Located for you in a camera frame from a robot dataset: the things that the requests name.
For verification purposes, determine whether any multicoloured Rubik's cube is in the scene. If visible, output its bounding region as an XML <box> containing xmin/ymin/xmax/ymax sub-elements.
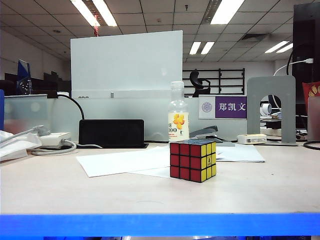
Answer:
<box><xmin>169</xmin><ymin>139</ymin><xmax>218</xmax><ymax>184</ymax></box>

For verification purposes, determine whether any clear bottle with yellow label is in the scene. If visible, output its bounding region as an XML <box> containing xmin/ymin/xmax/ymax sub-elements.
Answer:
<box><xmin>167</xmin><ymin>80</ymin><xmax>191</xmax><ymax>144</ymax></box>

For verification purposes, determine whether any frosted glass desk partition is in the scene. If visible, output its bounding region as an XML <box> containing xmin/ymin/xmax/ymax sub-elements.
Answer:
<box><xmin>3</xmin><ymin>94</ymin><xmax>248</xmax><ymax>143</ymax></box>

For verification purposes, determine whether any grey stapler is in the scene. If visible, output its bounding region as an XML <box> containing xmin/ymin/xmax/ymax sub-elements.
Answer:
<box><xmin>189</xmin><ymin>124</ymin><xmax>223</xmax><ymax>144</ymax></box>

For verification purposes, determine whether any black rectangular box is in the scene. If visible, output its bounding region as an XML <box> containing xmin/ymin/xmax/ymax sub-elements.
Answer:
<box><xmin>78</xmin><ymin>118</ymin><xmax>150</xmax><ymax>149</ymax></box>

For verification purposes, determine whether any black office chair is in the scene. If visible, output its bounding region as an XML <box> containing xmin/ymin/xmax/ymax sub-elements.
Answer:
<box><xmin>189</xmin><ymin>70</ymin><xmax>212</xmax><ymax>98</ymax></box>

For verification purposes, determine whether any large white paper sheet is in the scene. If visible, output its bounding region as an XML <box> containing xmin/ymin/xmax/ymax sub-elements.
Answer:
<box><xmin>75</xmin><ymin>145</ymin><xmax>172</xmax><ymax>178</ymax></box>

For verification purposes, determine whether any large white board panel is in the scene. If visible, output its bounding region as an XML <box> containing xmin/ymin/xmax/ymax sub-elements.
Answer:
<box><xmin>70</xmin><ymin>30</ymin><xmax>184</xmax><ymax>99</ymax></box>

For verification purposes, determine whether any purple and white name sign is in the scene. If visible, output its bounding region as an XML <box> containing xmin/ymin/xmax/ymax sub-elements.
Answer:
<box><xmin>198</xmin><ymin>96</ymin><xmax>248</xmax><ymax>120</ymax></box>

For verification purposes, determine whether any short ceiling light tube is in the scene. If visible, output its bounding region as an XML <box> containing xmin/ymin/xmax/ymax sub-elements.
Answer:
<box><xmin>200</xmin><ymin>41</ymin><xmax>215</xmax><ymax>55</ymax></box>
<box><xmin>189</xmin><ymin>41</ymin><xmax>202</xmax><ymax>55</ymax></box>

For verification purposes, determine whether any white and cream power adapter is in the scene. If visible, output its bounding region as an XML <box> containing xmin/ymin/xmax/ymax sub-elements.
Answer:
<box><xmin>236</xmin><ymin>133</ymin><xmax>268</xmax><ymax>145</ymax></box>

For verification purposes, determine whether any grey metal arched bookend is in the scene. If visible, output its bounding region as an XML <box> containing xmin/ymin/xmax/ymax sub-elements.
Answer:
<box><xmin>246</xmin><ymin>75</ymin><xmax>299</xmax><ymax>147</ymax></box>

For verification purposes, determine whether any blue table edge strip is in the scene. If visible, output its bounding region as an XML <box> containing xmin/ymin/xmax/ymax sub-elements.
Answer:
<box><xmin>0</xmin><ymin>212</ymin><xmax>320</xmax><ymax>238</ymax></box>

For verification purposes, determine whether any small white desk fan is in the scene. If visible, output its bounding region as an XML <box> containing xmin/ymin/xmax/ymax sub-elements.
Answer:
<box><xmin>259</xmin><ymin>103</ymin><xmax>273</xmax><ymax>118</ymax></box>

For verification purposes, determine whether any white power strip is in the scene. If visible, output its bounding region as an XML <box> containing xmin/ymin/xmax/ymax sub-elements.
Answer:
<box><xmin>38</xmin><ymin>131</ymin><xmax>73</xmax><ymax>147</ymax></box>

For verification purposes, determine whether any red hanging ornament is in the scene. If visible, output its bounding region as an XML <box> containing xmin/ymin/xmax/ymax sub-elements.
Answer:
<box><xmin>93</xmin><ymin>14</ymin><xmax>101</xmax><ymax>36</ymax></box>

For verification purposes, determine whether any grey white plug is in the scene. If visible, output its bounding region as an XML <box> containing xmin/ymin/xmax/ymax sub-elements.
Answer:
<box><xmin>31</xmin><ymin>124</ymin><xmax>52</xmax><ymax>137</ymax></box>

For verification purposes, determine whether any long ceiling light tube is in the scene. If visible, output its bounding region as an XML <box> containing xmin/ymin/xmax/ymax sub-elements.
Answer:
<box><xmin>70</xmin><ymin>0</ymin><xmax>101</xmax><ymax>27</ymax></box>
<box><xmin>91</xmin><ymin>0</ymin><xmax>118</xmax><ymax>27</ymax></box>

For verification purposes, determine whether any wide ceiling light panel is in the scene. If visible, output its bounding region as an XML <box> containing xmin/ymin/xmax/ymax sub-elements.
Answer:
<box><xmin>210</xmin><ymin>0</ymin><xmax>245</xmax><ymax>25</ymax></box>

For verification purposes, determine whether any slanted ceiling light tube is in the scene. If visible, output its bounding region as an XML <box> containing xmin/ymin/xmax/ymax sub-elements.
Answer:
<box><xmin>275</xmin><ymin>43</ymin><xmax>294</xmax><ymax>54</ymax></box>
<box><xmin>264</xmin><ymin>40</ymin><xmax>290</xmax><ymax>54</ymax></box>

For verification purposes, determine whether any blue triangular trophy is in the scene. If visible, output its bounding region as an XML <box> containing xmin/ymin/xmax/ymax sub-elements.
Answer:
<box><xmin>16</xmin><ymin>59</ymin><xmax>33</xmax><ymax>95</ymax></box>

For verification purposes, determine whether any frosted pinkish panel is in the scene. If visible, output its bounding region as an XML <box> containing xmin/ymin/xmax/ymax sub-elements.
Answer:
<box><xmin>307</xmin><ymin>96</ymin><xmax>320</xmax><ymax>142</ymax></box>

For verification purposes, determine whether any red cushion with gold print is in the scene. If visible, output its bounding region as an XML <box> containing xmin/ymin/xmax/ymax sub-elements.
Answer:
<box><xmin>301</xmin><ymin>81</ymin><xmax>320</xmax><ymax>113</ymax></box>

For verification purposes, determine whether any blue vertical board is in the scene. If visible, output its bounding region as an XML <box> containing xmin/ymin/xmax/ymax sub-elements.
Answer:
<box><xmin>0</xmin><ymin>89</ymin><xmax>5</xmax><ymax>131</ymax></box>

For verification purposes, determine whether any tall black cabinet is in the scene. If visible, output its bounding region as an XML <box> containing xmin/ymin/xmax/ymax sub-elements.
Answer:
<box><xmin>292</xmin><ymin>2</ymin><xmax>320</xmax><ymax>123</ymax></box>

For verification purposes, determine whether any black wall shelf rack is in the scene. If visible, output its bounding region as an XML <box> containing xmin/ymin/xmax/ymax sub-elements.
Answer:
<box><xmin>182</xmin><ymin>68</ymin><xmax>246</xmax><ymax>95</ymax></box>

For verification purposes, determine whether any thick black curved cable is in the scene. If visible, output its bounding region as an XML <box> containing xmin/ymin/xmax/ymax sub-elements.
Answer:
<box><xmin>57</xmin><ymin>93</ymin><xmax>86</xmax><ymax>121</ymax></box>

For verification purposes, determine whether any grey looped power cable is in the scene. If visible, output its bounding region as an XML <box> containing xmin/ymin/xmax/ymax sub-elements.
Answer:
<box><xmin>29</xmin><ymin>138</ymin><xmax>103</xmax><ymax>157</ymax></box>

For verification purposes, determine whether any white power adapter with cable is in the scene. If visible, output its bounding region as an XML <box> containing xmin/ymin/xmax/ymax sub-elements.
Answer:
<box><xmin>0</xmin><ymin>129</ymin><xmax>42</xmax><ymax>162</ymax></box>

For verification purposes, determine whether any black cable loop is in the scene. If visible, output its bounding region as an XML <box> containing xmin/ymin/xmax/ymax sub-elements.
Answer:
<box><xmin>303</xmin><ymin>140</ymin><xmax>320</xmax><ymax>151</ymax></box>

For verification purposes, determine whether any white cable with connector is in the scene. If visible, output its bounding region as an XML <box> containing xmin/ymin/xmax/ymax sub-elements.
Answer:
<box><xmin>273</xmin><ymin>58</ymin><xmax>315</xmax><ymax>77</ymax></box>

